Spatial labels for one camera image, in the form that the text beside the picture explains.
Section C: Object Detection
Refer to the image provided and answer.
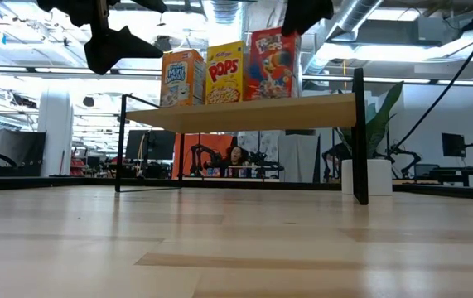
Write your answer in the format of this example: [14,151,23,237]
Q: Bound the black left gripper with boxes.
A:
[36,0,169,76]

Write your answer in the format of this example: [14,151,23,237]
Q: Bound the red Froot Loops cereal box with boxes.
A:
[244,26,302,102]

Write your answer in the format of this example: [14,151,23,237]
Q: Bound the orange Frosted Mini Wheats box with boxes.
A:
[160,49,207,108]

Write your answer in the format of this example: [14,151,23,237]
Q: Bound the yellow Corn Pops cereal box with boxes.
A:
[205,40,246,105]

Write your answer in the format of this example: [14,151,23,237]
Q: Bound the wooden shelf black metal legs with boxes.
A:
[114,67,369,206]

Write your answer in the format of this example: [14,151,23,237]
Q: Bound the black round ceiling lamp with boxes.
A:
[155,35,174,53]

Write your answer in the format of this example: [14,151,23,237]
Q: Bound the large black screen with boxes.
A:
[125,130,177,161]

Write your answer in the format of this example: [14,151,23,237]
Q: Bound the white round column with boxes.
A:
[38,89,75,178]

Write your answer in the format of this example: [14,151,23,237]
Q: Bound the white patterned panel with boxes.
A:
[238,131,279,166]

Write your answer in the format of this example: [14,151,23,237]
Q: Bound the white cloth cover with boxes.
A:
[278,134,320,183]

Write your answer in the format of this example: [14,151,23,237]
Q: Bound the person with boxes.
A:
[219,144,253,179]

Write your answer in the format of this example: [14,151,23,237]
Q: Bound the dark grey draped cover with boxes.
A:
[0,130,47,179]

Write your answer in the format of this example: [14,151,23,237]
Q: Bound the green plant in white pot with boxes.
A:
[334,81,405,197]

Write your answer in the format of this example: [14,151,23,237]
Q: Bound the black computer monitor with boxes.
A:
[441,132,467,158]

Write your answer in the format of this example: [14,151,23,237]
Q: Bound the black desk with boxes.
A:
[393,164,473,187]

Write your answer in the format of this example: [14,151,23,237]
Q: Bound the silver ventilation duct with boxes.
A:
[304,0,382,74]

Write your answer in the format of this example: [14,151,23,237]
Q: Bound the orange wall panel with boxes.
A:
[172,132,237,179]

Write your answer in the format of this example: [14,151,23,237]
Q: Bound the long black hanging cable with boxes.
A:
[389,3,473,156]

